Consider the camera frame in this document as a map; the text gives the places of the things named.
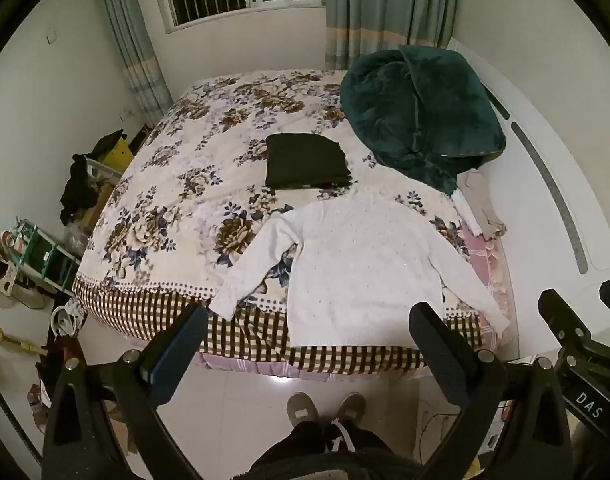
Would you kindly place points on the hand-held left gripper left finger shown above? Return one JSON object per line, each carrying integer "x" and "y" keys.
{"x": 177, "y": 355}

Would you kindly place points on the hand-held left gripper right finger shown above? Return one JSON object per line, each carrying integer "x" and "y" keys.
{"x": 435, "y": 352}

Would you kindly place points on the white knit sweater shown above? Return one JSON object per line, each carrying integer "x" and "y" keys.
{"x": 365, "y": 270}

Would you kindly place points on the person's right grey shoe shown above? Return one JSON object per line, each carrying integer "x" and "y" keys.
{"x": 351, "y": 406}

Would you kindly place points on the person's grey shoe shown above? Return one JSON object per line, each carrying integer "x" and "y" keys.
{"x": 302, "y": 407}
{"x": 351, "y": 406}

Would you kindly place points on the beige cloth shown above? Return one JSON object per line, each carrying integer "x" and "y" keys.
{"x": 482, "y": 200}

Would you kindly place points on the person's left grey shoe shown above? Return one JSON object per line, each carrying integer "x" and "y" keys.
{"x": 302, "y": 407}

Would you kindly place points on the person's black pants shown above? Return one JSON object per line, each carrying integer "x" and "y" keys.
{"x": 315, "y": 447}

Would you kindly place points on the clear plastic bag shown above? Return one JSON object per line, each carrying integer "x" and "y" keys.
{"x": 77, "y": 237}

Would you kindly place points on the cardboard box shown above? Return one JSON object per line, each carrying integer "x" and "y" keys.
{"x": 97, "y": 207}

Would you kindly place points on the green shelf rack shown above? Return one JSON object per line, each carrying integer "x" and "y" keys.
{"x": 42, "y": 255}

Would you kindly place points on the broom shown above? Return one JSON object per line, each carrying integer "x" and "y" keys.
{"x": 10, "y": 341}

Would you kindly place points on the white headboard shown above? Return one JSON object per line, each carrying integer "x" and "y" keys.
{"x": 550, "y": 125}

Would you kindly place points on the floral bedspread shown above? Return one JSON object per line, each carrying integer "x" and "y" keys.
{"x": 185, "y": 170}

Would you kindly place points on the black clothing heap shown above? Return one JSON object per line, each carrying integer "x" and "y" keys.
{"x": 80, "y": 190}

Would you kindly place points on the yellow box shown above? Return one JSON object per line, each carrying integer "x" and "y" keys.
{"x": 119, "y": 156}

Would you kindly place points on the dark folded garment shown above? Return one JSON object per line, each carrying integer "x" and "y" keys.
{"x": 305, "y": 160}

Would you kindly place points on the dark green plush blanket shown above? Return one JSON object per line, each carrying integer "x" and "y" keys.
{"x": 420, "y": 105}

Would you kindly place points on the narrow grey-green curtain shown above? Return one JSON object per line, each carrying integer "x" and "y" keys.
{"x": 130, "y": 45}

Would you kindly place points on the wide grey-green curtain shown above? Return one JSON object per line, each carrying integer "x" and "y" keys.
{"x": 385, "y": 5}

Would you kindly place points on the wall socket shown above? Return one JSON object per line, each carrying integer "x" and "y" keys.
{"x": 126, "y": 115}

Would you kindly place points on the white wall switch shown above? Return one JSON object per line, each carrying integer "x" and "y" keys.
{"x": 52, "y": 38}

